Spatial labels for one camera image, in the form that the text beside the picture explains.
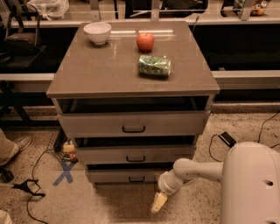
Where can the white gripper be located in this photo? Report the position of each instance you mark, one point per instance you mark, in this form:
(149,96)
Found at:
(164,184)

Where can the grey top drawer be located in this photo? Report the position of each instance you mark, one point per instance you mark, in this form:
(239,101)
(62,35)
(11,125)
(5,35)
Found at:
(135,124)

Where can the grey bottom drawer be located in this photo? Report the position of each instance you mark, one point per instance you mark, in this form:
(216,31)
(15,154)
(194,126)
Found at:
(124,176)

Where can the black power adapter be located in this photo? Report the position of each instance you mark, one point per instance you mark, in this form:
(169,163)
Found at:
(227,139)

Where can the white plastic bag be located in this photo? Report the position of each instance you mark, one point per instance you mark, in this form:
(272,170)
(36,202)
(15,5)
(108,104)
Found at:
(50,9)

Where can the grey middle drawer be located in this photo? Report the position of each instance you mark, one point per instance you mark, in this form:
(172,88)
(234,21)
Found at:
(133,154)

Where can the beige shoe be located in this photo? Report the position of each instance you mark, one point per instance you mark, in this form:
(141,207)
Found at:
(21,144)

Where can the red apple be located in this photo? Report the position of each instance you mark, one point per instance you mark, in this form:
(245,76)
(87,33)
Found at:
(145,41)

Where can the grey drawer cabinet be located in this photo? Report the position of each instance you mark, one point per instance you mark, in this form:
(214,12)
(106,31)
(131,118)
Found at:
(105,79)

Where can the blue tape cross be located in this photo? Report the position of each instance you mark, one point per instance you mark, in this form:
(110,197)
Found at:
(66,173)

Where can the small yellow jar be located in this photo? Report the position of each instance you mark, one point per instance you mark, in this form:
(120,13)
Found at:
(68,148)

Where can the black grabber tool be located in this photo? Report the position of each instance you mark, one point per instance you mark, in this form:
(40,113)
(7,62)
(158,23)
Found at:
(24,187)

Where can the black chair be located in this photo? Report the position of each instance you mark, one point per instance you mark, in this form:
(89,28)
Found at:
(22,48)

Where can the white ceramic bowl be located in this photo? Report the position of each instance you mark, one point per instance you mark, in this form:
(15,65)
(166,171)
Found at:
(97,32)

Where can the khaki trouser leg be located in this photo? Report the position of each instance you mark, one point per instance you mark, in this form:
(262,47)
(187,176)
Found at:
(8,149)

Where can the grey drawer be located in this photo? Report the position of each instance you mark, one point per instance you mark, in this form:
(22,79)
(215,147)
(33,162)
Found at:
(135,124)
(133,154)
(124,176)

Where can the green soda can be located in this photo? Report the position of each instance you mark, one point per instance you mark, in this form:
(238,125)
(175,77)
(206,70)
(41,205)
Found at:
(155,66)

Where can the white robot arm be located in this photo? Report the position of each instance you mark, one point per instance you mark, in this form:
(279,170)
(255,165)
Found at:
(250,183)

